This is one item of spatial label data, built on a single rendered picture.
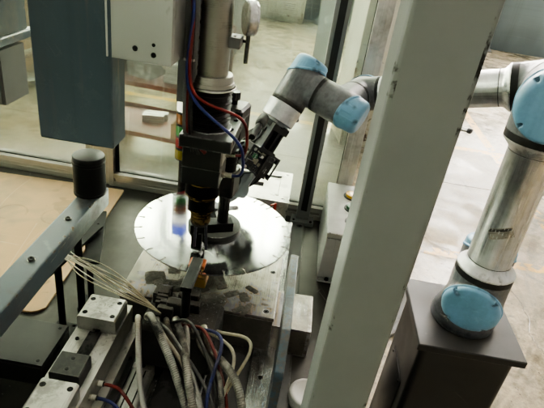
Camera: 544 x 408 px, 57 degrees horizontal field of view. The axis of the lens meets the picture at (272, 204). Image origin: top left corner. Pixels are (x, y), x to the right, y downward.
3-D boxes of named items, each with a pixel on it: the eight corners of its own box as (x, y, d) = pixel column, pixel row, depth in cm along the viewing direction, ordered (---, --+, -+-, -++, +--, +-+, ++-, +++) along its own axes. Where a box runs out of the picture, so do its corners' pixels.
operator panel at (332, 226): (318, 224, 153) (328, 181, 146) (354, 231, 153) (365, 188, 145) (316, 281, 129) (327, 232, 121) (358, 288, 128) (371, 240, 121)
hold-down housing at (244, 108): (218, 185, 97) (227, 83, 87) (241, 191, 96) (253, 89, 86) (207, 197, 93) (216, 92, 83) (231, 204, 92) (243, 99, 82)
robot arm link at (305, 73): (329, 65, 101) (295, 45, 103) (300, 112, 102) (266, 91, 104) (334, 75, 109) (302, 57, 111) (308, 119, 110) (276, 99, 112)
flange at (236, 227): (249, 234, 106) (251, 224, 105) (204, 246, 100) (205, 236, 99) (223, 209, 114) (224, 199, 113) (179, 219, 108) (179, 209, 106)
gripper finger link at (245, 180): (227, 210, 107) (250, 173, 106) (222, 201, 112) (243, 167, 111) (240, 216, 108) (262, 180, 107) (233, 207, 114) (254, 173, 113)
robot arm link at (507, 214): (498, 308, 112) (607, 65, 86) (489, 349, 100) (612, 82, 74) (444, 287, 117) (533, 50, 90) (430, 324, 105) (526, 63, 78)
